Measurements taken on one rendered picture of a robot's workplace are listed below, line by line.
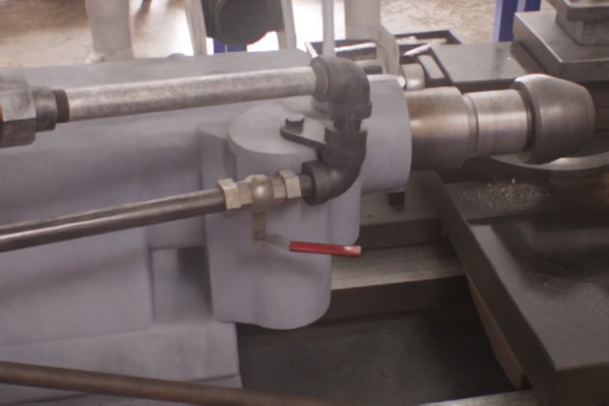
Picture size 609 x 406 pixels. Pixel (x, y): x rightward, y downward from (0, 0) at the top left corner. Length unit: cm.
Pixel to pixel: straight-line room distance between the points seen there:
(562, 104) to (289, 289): 32
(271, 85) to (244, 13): 94
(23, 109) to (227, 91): 14
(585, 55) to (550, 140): 28
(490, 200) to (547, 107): 24
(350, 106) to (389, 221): 48
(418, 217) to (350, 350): 19
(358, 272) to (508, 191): 20
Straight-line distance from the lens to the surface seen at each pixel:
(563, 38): 124
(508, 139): 93
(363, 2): 168
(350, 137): 72
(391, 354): 121
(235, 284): 82
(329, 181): 73
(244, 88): 67
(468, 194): 114
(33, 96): 61
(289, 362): 119
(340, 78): 70
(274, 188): 72
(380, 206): 121
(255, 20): 162
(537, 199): 115
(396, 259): 118
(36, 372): 77
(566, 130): 93
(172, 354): 85
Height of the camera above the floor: 151
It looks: 30 degrees down
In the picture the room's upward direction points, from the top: straight up
